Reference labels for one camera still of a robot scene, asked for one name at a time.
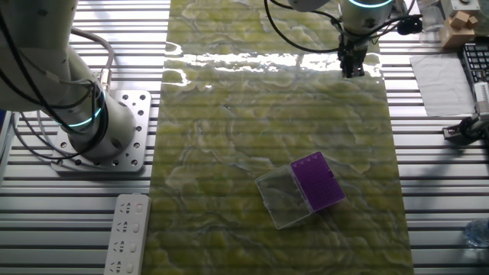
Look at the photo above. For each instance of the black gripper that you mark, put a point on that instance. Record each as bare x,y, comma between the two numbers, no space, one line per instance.
353,51

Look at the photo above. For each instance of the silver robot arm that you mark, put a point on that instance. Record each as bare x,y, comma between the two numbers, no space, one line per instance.
23,57

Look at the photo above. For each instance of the purple pipette tip rack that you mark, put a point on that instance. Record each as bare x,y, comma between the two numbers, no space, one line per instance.
317,181

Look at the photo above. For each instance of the white paper sheet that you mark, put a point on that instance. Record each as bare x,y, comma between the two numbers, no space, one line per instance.
443,84

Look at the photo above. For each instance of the clear glass beaker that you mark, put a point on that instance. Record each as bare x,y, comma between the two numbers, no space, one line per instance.
431,23

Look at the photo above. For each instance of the small wooden cube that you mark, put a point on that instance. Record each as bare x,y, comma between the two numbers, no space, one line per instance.
459,20

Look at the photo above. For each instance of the black keyboard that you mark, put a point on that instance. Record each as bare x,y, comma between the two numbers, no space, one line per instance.
477,61

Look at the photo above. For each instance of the white device with knob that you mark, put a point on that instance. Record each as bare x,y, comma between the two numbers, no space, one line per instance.
462,4

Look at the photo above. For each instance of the clear plastic rack lid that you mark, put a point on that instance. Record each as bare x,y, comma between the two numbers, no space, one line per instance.
280,198

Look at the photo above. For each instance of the green marble pattern mat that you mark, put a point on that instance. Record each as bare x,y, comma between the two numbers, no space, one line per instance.
229,153

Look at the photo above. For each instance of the clear water bottle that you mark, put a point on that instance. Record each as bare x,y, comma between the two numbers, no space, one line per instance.
477,233

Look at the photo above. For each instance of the metal robot mounting plate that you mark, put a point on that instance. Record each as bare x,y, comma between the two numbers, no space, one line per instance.
139,130

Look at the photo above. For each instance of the white power strip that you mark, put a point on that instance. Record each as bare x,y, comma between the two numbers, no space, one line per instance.
128,237

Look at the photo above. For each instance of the silver depth camera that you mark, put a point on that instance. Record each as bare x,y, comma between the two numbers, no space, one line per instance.
482,97

